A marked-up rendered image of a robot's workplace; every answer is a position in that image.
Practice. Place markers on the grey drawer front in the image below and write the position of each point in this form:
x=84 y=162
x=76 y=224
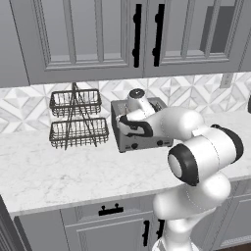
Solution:
x=134 y=206

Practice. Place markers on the grey wall cupboard door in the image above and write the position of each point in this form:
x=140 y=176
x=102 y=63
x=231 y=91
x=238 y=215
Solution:
x=196 y=32
x=81 y=36

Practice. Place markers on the grey base cupboard door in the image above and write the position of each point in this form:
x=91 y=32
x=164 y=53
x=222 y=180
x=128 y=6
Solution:
x=157 y=243
x=108 y=235

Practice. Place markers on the black toaster knob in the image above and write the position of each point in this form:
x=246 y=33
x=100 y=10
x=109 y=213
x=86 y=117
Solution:
x=160 y=142
x=134 y=146

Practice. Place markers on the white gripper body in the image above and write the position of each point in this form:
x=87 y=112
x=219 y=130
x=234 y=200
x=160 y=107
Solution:
x=121 y=124

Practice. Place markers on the grey base cupboard run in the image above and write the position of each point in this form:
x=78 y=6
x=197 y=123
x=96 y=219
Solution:
x=235 y=215

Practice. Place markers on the grey cupboard side panel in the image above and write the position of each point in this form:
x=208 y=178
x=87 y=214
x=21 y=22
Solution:
x=11 y=49

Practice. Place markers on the dark appliance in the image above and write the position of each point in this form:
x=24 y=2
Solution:
x=249 y=104

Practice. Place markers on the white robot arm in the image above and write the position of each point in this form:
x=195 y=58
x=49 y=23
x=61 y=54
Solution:
x=196 y=153

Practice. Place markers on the grey wall socket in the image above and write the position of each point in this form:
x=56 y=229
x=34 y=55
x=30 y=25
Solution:
x=226 y=80

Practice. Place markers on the silver toaster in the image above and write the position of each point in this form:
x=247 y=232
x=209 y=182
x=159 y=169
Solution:
x=143 y=142

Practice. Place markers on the grey base cupboard panel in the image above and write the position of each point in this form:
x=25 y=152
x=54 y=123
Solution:
x=42 y=232

